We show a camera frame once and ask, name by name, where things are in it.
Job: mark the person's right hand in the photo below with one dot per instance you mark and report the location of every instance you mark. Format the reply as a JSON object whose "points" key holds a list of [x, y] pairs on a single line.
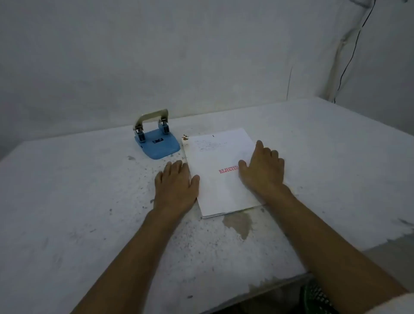
{"points": [[263, 174]]}

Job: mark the person's left hand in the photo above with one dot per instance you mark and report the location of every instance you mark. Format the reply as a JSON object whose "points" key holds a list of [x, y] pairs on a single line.
{"points": [[174, 191]]}

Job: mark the person's right little finger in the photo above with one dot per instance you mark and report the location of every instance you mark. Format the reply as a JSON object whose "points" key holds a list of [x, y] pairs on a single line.
{"points": [[280, 164]]}

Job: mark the person's left middle finger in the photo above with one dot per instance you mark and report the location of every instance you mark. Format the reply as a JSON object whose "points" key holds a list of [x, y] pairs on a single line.
{"points": [[176, 170]]}

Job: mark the person's right thumb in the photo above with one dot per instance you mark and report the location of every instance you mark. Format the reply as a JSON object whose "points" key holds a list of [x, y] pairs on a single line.
{"points": [[243, 169]]}

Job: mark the person's right middle finger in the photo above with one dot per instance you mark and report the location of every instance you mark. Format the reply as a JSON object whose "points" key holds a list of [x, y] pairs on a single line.
{"points": [[267, 154]]}

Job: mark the person's left little finger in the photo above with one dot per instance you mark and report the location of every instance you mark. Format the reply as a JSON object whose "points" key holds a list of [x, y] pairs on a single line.
{"points": [[158, 180]]}

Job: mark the person's left thumb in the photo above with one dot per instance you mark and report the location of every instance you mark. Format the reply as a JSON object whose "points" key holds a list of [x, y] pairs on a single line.
{"points": [[195, 183]]}

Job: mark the person's left forearm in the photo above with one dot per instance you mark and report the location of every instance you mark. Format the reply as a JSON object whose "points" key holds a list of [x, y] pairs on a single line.
{"points": [[129, 265]]}

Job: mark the person's right forearm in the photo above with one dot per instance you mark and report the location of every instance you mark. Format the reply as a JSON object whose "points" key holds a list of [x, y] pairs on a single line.
{"points": [[323, 246]]}

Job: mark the white stamped paper stack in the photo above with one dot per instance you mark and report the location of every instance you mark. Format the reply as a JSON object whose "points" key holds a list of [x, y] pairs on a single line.
{"points": [[216, 161]]}

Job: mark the blue hole punch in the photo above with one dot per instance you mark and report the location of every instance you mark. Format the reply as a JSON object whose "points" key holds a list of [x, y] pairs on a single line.
{"points": [[158, 144]]}

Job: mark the small brown scraps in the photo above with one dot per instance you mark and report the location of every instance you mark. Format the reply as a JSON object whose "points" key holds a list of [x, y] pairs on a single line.
{"points": [[185, 137]]}

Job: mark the green mesh basket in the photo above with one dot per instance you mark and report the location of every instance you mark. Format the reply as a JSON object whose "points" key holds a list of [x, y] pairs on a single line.
{"points": [[315, 297]]}

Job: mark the white sleeve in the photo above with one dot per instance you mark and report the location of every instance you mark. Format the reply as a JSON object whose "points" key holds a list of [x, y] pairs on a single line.
{"points": [[393, 304]]}

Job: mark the white wall conduit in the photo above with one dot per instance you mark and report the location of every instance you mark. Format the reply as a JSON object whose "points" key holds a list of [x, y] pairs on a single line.
{"points": [[338, 61]]}

